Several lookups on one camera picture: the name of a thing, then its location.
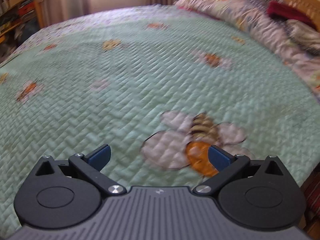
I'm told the red striped rug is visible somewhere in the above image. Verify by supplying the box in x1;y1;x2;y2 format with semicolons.
301;171;320;229

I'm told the floral duvet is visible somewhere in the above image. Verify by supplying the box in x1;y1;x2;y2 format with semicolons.
174;0;320;93

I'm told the wooden bookshelf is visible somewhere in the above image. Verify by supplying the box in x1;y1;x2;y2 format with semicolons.
0;0;47;63

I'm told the green quilted bedspread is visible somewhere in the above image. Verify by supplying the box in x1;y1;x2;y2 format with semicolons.
0;4;320;230

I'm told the red cloth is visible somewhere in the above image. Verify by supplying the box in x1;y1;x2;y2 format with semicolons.
266;1;317;28

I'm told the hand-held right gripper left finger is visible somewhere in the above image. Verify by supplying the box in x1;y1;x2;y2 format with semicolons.
35;144;126;196

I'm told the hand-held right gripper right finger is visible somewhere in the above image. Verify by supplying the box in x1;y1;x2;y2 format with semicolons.
195;145;287;195

